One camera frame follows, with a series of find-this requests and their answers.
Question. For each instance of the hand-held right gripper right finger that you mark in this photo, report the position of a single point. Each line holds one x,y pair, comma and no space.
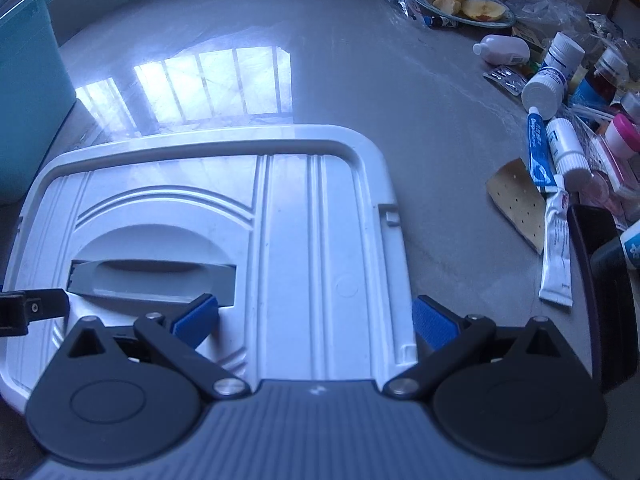
433,327

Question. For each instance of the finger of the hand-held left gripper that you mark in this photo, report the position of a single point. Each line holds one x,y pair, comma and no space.
35,307

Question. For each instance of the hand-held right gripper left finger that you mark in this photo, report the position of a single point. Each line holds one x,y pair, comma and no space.
196,321

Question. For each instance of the white plastic storage box lid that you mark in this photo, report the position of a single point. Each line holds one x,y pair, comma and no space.
305,210

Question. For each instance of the grey desktop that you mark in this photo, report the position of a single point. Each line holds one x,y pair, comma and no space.
400,110

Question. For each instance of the tan perforated plaster patch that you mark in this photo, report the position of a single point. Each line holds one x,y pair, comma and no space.
517,200

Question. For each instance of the black box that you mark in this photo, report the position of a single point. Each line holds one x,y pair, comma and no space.
607,310

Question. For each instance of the dark bottle with blue label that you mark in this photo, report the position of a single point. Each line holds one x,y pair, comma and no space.
620,252

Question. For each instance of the blue and white ointment tube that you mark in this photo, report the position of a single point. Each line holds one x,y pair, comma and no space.
539,150

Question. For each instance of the teal plastic storage box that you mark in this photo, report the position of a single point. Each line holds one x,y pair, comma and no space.
27,90

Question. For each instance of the small white medicine bottle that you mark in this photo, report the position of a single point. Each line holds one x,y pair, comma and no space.
567,149

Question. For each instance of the clear pink plastic case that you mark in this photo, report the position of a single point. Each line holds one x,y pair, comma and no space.
612,175

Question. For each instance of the silver blister pack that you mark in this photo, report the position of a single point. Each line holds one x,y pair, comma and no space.
506,79

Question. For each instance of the pink lidded jar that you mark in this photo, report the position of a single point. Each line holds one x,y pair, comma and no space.
624,135

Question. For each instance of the white blue-label pill bottle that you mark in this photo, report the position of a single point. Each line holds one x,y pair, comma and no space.
550,77

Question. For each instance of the white plastic bottle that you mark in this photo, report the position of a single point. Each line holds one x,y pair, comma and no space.
504,49

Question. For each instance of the brown syrup bottle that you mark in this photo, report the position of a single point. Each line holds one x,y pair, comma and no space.
602,77

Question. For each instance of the small dark vial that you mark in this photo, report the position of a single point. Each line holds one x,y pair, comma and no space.
440,22

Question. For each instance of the patterned plate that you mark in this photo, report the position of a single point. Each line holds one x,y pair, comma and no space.
467,21

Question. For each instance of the clear plastic bag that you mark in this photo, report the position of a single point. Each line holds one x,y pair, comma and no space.
550,7

